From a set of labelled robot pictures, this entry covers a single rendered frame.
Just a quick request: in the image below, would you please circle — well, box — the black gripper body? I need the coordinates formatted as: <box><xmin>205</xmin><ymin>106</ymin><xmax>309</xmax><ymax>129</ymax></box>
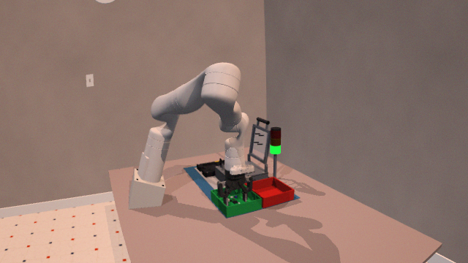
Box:
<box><xmin>224</xmin><ymin>169</ymin><xmax>246</xmax><ymax>191</ymax></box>

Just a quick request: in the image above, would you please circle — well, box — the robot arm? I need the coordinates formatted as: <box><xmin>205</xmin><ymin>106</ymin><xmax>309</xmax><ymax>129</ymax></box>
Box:
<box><xmin>137</xmin><ymin>63</ymin><xmax>254</xmax><ymax>183</ymax></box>

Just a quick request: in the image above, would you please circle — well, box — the green circuit board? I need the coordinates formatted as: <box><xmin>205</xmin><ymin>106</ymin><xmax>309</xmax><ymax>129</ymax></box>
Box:
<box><xmin>228</xmin><ymin>196</ymin><xmax>245</xmax><ymax>206</ymax></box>

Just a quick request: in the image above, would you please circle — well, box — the red open-top bin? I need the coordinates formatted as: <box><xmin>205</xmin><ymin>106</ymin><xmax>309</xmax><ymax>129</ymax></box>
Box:
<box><xmin>252</xmin><ymin>177</ymin><xmax>294</xmax><ymax>208</ymax></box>

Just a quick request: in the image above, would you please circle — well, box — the green bin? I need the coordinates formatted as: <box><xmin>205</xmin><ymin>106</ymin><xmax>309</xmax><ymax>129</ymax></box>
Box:
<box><xmin>211</xmin><ymin>188</ymin><xmax>262</xmax><ymax>218</ymax></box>

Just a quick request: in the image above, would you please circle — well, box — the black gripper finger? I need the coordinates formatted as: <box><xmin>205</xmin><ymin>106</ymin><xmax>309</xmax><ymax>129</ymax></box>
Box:
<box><xmin>238</xmin><ymin>175</ymin><xmax>253</xmax><ymax>202</ymax></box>
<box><xmin>217</xmin><ymin>181</ymin><xmax>235</xmax><ymax>206</ymax></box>

